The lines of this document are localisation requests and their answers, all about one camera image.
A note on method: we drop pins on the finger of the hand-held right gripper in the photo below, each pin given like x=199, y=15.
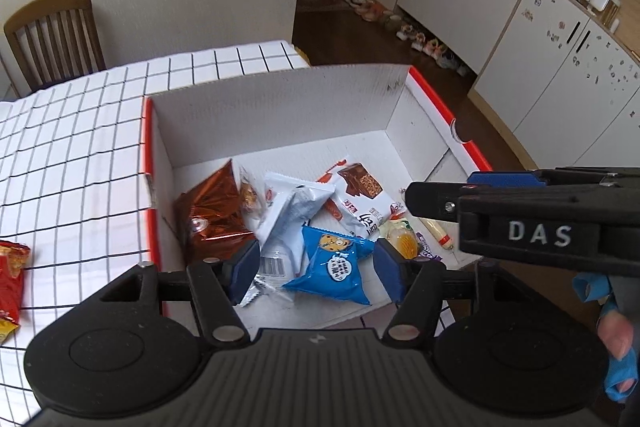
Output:
x=500, y=179
x=432, y=201

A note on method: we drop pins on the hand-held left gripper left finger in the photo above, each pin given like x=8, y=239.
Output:
x=245, y=268

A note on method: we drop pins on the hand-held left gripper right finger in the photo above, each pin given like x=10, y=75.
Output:
x=390, y=268

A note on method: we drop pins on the yellow chips packet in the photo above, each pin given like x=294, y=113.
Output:
x=400, y=239

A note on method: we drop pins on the sausage stick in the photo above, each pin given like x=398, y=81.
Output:
x=440, y=233

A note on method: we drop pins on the purple candy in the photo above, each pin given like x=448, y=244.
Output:
x=429, y=252

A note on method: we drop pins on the blue snack packet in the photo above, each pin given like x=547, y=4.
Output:
x=335, y=262

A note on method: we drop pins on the brown foil snack packet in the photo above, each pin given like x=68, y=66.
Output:
x=215, y=212

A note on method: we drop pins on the white cardboard box red edges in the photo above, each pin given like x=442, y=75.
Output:
x=275, y=107

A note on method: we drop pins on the yellow red chips bag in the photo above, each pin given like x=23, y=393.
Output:
x=10, y=287

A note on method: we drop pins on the person's right hand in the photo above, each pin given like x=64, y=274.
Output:
x=615, y=334

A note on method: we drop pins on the white orange snack packet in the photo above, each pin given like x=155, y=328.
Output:
x=360, y=192

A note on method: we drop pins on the white cabinet with stickers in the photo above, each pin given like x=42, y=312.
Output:
x=550, y=82

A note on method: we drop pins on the row of shoes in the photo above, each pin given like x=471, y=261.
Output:
x=425, y=42

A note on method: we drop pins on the white checked tablecloth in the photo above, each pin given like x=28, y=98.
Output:
x=75, y=132

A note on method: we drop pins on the wooden chair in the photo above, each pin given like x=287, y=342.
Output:
x=50, y=4

